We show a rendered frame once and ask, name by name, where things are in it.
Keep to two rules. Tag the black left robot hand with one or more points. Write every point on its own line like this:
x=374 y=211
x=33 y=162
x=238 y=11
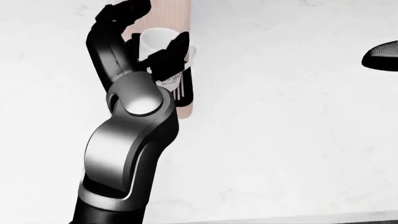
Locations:
x=169 y=58

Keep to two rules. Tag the white ceramic mug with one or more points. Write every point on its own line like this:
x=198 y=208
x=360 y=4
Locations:
x=155 y=40

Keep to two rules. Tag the black drip tray grille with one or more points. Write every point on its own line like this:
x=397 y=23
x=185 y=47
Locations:
x=187 y=93

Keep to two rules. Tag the pink placemat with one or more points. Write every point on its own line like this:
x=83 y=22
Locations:
x=174 y=14

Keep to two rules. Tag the black textured rounded object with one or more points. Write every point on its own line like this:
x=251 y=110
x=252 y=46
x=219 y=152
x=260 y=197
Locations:
x=384 y=56

